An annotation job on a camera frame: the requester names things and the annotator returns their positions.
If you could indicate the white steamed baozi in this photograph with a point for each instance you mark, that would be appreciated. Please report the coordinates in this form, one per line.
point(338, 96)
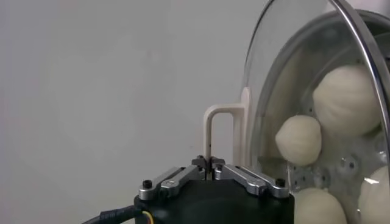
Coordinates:
point(347, 100)
point(317, 208)
point(298, 140)
point(376, 198)

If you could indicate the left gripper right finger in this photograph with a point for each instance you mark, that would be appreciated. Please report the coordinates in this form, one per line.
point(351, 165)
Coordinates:
point(243, 178)

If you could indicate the stainless steel steamer basket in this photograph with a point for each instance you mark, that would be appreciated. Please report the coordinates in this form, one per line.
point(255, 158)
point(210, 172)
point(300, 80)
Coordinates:
point(381, 24)

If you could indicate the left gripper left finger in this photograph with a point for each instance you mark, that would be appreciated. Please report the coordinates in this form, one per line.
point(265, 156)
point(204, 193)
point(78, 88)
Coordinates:
point(176, 181)

